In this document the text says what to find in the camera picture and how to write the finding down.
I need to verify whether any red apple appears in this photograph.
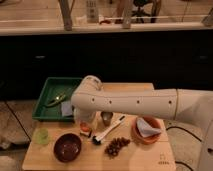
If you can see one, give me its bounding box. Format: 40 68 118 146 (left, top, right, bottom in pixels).
80 122 90 132

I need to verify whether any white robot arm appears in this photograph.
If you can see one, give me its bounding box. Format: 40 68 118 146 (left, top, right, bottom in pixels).
71 75 213 171

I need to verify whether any purple bowl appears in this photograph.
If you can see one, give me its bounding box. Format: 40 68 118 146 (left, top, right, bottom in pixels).
53 133 82 163

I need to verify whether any orange terracotta bowl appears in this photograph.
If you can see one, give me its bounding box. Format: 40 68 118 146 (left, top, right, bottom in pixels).
131 117 162 145

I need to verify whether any grey cloth in bowl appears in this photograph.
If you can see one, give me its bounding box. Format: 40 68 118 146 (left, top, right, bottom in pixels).
136 118 161 138

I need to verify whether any grey sponge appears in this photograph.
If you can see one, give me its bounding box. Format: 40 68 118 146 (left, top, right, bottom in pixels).
61 101 73 117

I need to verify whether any small white black box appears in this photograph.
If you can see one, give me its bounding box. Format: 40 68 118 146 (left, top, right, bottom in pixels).
80 130 92 138

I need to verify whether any green spoon in tray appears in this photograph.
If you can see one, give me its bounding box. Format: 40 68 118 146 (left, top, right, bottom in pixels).
45 88 70 108

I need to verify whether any small metal cup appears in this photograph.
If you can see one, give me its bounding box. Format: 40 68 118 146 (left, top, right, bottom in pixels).
101 112 113 126

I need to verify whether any green tray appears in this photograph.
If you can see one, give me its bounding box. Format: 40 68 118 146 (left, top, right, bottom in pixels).
32 77 82 122

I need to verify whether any small green cup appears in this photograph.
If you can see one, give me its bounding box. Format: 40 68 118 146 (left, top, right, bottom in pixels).
33 128 50 145

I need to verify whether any bunch of brown grapes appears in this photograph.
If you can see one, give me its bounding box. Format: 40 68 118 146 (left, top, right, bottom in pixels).
105 137 130 157

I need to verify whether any office chair in background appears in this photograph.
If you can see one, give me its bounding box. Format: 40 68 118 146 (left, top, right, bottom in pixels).
132 0 161 23

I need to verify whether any white handled brush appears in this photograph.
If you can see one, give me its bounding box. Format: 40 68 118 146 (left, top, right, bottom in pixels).
92 116 125 145

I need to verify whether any black cable on floor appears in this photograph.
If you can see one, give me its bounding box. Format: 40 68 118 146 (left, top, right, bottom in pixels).
165 124 203 143

